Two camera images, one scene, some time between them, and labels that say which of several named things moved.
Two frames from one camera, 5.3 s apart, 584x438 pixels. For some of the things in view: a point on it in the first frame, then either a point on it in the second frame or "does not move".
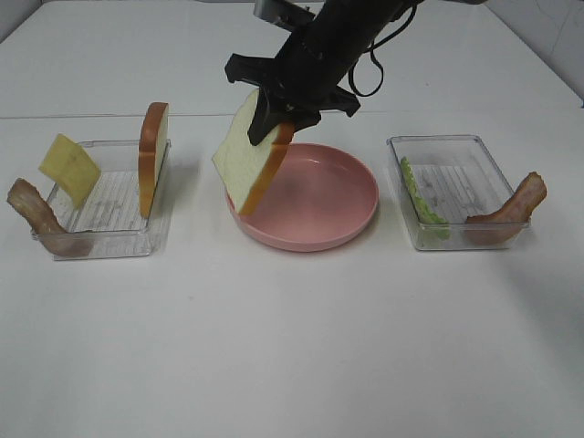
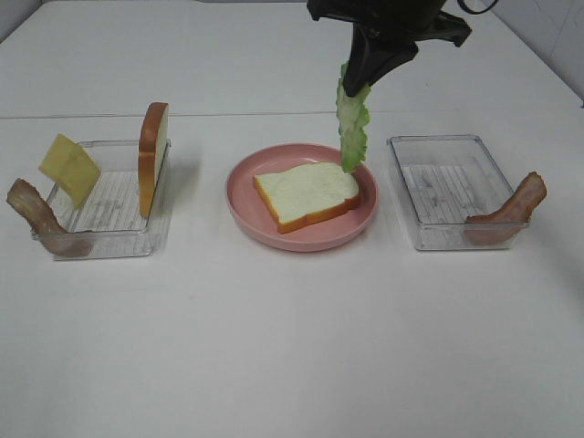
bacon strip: (510, 221) does not move
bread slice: (245, 168) → (307, 191)
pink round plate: (315, 196) does not move
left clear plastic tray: (109, 219) does not move
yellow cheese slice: (71, 169) does not move
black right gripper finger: (271, 111) → (368, 49)
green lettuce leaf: (423, 213) → (352, 113)
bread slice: (152, 145) does not move
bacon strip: (44, 222) does not move
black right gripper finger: (303, 119) → (399, 52)
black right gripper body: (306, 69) → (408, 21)
